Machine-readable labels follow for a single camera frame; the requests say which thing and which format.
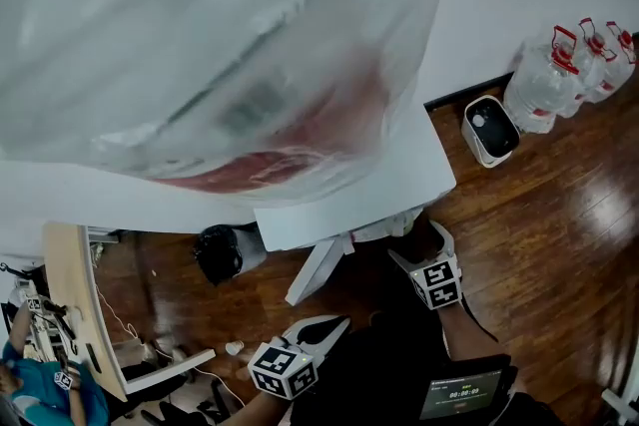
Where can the person's right forearm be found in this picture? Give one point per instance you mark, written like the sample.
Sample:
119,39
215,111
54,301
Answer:
464,334

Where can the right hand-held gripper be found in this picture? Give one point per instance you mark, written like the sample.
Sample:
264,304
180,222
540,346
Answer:
439,287

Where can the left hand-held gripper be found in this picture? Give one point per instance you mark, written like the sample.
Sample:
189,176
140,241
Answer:
279,364

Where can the wooden table with white legs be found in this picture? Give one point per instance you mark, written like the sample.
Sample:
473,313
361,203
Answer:
65,274

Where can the black office chair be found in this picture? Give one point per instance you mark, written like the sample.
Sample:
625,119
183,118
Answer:
219,394

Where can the white paper cup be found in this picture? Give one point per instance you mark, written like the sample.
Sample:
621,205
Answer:
234,347

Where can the white small appliance black face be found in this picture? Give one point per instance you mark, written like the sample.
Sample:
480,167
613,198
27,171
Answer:
491,134

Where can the white water dispenser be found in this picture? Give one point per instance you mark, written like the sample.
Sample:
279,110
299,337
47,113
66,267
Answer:
349,219

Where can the black rectangular block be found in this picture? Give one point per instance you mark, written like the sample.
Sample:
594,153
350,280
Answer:
94,356

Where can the bin with black bag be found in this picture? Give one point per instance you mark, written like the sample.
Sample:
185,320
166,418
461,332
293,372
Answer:
219,254

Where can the person's left forearm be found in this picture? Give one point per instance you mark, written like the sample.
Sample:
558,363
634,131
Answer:
259,409

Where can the person's black clothed body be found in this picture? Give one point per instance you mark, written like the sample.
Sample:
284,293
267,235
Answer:
374,389

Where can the person's black shoe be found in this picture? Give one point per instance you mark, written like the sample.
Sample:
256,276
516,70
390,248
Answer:
377,318

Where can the black phone with lit screen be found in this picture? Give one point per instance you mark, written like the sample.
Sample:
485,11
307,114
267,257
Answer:
459,394

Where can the large clear water jug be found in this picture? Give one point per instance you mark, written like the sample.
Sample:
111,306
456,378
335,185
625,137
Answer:
199,40

